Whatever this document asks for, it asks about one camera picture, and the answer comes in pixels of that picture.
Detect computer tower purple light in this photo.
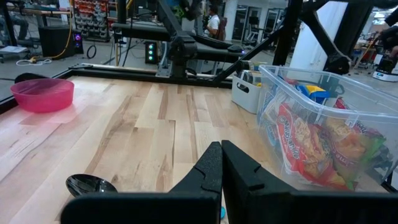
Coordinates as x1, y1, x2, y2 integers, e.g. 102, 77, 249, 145
39, 24, 85, 59

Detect white floor cable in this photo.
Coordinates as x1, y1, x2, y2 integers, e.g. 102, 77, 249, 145
16, 57, 53, 67

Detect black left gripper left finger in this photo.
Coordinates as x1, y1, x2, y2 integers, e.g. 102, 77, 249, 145
60, 141, 223, 224

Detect parts drawer rack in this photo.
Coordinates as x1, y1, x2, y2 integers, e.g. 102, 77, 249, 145
73, 0, 111, 43

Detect clear plastic storage bin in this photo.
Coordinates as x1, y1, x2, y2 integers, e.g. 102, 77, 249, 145
257, 64, 398, 192

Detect yellow hose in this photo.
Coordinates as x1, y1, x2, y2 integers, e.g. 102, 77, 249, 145
29, 0, 74, 63

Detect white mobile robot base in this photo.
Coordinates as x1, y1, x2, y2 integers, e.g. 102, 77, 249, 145
372, 57, 398, 83

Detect computer tower green lights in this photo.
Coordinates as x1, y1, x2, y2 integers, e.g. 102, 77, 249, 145
145, 41, 158, 65

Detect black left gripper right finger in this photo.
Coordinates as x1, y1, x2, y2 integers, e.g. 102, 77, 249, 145
221, 139, 398, 224

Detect small white plastic bin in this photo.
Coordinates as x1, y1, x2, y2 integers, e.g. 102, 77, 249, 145
231, 72, 262, 114

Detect black cable loop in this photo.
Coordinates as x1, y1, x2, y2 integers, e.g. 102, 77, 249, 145
86, 44, 98, 60

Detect white paper sheet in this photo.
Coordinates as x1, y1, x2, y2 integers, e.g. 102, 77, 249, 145
0, 45, 29, 54

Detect black desk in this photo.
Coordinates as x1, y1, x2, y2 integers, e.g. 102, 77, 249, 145
111, 22, 246, 63

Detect black computer mouse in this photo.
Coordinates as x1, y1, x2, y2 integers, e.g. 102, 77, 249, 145
226, 44, 245, 54

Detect pink plastic bowl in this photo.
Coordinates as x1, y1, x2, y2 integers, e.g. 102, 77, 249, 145
10, 78, 75, 113

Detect person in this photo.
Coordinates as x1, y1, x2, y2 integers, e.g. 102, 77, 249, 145
203, 4, 228, 40
0, 14, 30, 41
377, 26, 398, 52

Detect chair with maroon jacket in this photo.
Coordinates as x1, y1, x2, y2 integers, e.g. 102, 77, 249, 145
217, 17, 228, 41

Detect wooden workbench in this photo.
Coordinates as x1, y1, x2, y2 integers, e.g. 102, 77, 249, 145
0, 2, 72, 47

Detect black aluminium table frame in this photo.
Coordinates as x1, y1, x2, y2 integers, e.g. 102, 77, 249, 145
0, 0, 304, 114

